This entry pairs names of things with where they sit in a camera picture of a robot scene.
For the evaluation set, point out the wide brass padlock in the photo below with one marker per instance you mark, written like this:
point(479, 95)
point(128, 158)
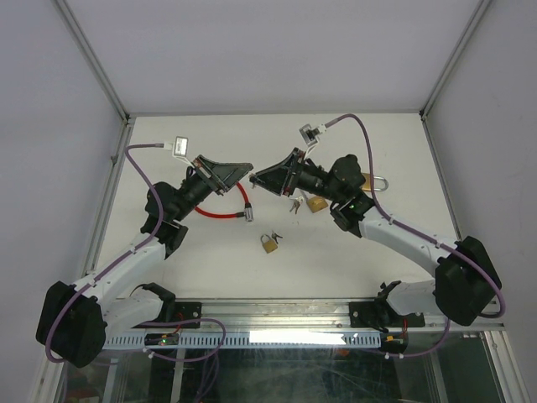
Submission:
point(374, 183)

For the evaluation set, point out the keys beside small padlock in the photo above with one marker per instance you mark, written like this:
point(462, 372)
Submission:
point(275, 237)

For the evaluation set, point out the right aluminium frame post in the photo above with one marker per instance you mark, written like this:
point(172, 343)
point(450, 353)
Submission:
point(463, 41)

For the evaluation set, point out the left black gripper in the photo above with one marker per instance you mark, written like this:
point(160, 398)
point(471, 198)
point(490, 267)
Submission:
point(225, 175)

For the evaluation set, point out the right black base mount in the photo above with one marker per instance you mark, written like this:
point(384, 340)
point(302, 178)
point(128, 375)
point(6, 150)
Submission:
point(380, 316)

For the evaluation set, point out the aluminium front rail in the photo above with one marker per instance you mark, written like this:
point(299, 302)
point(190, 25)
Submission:
point(272, 312)

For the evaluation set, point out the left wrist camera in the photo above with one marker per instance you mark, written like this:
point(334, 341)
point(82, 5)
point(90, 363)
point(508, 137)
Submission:
point(178, 147)

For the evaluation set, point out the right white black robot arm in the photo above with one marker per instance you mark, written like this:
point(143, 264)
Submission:
point(463, 280)

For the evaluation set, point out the small brass padlock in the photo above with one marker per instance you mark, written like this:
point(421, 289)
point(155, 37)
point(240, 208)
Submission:
point(268, 243)

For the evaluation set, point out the long shackle brass padlock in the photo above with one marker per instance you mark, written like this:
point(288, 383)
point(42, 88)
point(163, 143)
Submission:
point(314, 203)

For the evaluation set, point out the aluminium frame post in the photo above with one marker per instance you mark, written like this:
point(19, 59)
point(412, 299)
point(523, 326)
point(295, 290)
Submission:
point(84, 46)
point(463, 41)

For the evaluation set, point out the cable lock keys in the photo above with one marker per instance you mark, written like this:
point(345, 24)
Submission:
point(252, 179)

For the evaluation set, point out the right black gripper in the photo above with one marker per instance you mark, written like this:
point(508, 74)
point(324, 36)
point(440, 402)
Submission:
point(279, 177)

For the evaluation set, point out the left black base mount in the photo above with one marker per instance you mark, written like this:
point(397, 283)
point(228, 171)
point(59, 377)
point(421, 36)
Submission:
point(182, 311)

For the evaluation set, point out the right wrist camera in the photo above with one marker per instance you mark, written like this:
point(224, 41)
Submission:
point(311, 135)

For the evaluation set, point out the left aluminium frame post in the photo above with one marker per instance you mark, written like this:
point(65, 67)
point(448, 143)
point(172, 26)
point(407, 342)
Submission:
point(84, 46)

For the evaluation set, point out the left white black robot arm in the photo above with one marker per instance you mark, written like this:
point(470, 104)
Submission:
point(159, 237)

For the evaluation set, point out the grey slotted cable duct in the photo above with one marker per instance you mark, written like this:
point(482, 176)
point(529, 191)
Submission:
point(252, 339)

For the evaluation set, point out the keys beside long padlock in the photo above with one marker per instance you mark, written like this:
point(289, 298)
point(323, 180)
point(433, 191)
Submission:
point(296, 204)

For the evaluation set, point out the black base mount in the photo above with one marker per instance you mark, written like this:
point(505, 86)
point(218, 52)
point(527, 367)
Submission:
point(380, 316)
point(182, 311)

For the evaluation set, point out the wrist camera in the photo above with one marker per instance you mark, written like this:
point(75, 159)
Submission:
point(311, 135)
point(178, 147)

